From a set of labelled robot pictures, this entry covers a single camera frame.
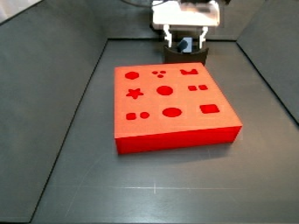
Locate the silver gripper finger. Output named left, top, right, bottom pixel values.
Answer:
left=199, top=26, right=208, bottom=49
left=162, top=24, right=172, bottom=47

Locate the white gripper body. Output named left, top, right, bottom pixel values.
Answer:
left=152, top=0, right=220, bottom=30

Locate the blue arch bar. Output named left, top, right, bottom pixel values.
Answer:
left=177, top=37, right=192, bottom=53

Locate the black curved fixture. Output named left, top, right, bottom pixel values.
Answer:
left=162, top=46, right=209, bottom=65

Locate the red shape-sorter block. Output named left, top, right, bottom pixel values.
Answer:
left=114, top=62, right=241, bottom=154

